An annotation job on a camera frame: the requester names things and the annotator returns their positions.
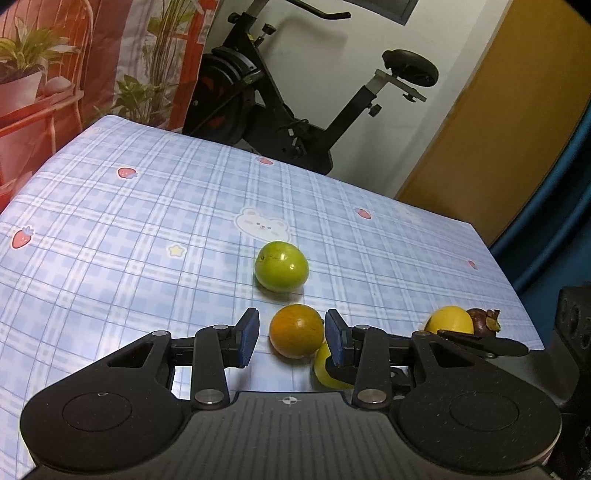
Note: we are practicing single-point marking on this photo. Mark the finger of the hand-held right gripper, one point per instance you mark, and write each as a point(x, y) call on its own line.
point(503, 347)

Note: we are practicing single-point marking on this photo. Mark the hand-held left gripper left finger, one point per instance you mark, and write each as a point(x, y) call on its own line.
point(249, 338)

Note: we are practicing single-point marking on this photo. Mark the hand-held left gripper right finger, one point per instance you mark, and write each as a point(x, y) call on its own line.
point(334, 340)

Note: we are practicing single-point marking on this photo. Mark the dark purple mangosteen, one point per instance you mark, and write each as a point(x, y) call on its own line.
point(482, 322)

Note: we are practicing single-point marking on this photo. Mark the yellow-green round fruit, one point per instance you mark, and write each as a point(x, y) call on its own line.
point(325, 371)

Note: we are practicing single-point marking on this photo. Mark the greenish orange mandarin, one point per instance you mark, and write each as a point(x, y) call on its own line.
point(295, 330)

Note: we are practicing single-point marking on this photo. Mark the yellow lemon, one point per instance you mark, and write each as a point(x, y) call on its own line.
point(448, 319)

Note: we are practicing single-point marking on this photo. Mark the green round fruit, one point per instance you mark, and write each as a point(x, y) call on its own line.
point(281, 266)

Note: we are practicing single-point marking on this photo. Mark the dark blue cloth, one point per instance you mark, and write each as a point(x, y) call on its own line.
point(554, 217)

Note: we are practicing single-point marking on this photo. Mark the blue checked tablecloth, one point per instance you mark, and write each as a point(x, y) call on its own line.
point(138, 230)

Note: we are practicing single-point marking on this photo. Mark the tan wooden door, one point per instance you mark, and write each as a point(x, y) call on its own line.
point(498, 115)

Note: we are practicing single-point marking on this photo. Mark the black exercise bike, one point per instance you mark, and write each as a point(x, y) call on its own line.
point(258, 92)

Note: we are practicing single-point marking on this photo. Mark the printed red backdrop cloth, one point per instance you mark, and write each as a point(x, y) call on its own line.
point(115, 55)

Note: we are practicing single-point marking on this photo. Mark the dark wall picture frame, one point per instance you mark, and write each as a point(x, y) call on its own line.
point(397, 9)

